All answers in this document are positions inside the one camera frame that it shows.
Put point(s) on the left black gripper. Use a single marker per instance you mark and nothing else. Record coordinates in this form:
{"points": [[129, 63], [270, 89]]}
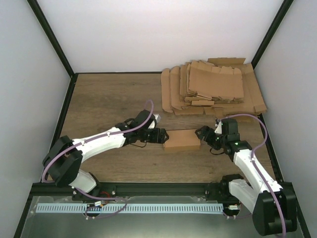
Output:
{"points": [[159, 139]]}

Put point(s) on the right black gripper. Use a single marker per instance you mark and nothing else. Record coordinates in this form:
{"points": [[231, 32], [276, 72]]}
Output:
{"points": [[204, 130]]}

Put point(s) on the brown cardboard box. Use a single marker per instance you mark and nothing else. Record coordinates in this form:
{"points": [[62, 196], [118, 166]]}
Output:
{"points": [[182, 140]]}

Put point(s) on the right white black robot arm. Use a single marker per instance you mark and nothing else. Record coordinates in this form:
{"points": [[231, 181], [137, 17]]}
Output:
{"points": [[273, 207]]}

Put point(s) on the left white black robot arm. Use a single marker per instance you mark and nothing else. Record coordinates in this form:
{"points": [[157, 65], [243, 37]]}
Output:
{"points": [[64, 160]]}

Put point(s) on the stack of flat cardboard blanks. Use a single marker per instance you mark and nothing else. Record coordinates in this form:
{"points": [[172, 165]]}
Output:
{"points": [[217, 86]]}

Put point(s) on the clear plastic sheet cover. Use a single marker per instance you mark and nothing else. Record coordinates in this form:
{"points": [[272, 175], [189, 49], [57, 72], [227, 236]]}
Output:
{"points": [[118, 225]]}

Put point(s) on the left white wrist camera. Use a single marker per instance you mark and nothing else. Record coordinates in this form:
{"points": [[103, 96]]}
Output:
{"points": [[155, 121]]}

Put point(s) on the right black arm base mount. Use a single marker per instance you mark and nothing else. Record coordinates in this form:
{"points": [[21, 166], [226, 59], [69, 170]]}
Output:
{"points": [[217, 191]]}

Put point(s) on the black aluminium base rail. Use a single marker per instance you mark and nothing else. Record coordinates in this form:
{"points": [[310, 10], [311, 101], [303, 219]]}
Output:
{"points": [[125, 189]]}

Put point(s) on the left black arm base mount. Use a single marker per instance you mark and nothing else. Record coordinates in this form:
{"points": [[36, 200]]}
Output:
{"points": [[82, 196]]}

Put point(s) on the light blue slotted cable duct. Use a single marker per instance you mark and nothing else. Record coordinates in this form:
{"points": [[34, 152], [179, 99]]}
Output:
{"points": [[131, 208]]}

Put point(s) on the black frame post right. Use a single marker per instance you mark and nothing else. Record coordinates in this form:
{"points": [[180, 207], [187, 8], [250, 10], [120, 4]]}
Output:
{"points": [[286, 4]]}

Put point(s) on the black frame post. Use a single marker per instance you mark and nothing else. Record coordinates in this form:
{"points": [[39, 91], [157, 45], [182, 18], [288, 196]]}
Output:
{"points": [[40, 16], [286, 4]]}

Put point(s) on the black frame post left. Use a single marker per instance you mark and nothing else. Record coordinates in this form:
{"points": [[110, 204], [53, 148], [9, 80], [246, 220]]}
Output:
{"points": [[40, 16]]}

